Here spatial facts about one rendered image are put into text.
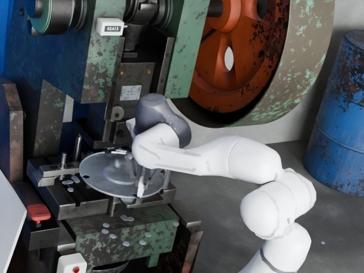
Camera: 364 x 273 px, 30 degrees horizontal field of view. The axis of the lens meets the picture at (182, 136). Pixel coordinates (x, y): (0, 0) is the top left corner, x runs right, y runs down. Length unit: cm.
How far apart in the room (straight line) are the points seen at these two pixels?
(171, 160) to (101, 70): 43
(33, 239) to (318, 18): 108
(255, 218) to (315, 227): 224
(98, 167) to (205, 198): 155
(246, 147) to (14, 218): 105
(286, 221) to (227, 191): 227
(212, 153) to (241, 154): 8
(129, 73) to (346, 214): 221
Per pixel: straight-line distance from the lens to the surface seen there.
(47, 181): 231
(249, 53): 227
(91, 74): 205
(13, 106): 249
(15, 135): 250
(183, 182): 389
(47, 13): 198
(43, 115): 242
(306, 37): 208
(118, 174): 228
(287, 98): 219
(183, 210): 244
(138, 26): 214
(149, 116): 189
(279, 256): 169
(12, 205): 248
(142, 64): 218
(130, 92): 220
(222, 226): 360
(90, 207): 229
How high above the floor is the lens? 194
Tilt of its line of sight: 26 degrees down
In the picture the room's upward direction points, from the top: 13 degrees clockwise
